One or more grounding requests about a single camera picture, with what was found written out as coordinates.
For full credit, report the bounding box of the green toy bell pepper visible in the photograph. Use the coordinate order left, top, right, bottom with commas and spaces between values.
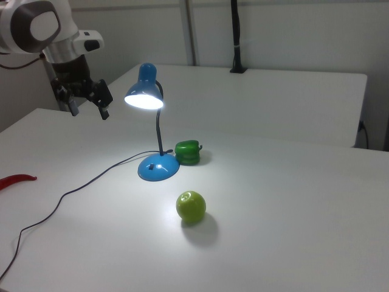
174, 139, 204, 167

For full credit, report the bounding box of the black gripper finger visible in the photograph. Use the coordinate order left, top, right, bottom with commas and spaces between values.
66, 94, 80, 117
97, 102, 111, 121

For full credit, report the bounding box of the thin black lamp cable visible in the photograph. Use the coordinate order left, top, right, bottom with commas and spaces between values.
0, 150, 173, 282

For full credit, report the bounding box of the red toy chili pepper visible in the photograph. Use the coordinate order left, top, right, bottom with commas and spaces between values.
0, 173, 38, 192

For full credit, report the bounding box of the black pole with clamp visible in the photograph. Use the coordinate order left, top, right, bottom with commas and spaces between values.
229, 0, 249, 74

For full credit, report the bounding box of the blue desk lamp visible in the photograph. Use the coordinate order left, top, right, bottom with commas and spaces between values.
123, 62, 181, 183

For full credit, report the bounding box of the yellow-green toy apple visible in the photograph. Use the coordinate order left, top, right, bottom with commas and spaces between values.
176, 190, 207, 223

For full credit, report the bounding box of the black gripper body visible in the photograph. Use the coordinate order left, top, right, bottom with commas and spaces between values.
50, 56, 114, 108

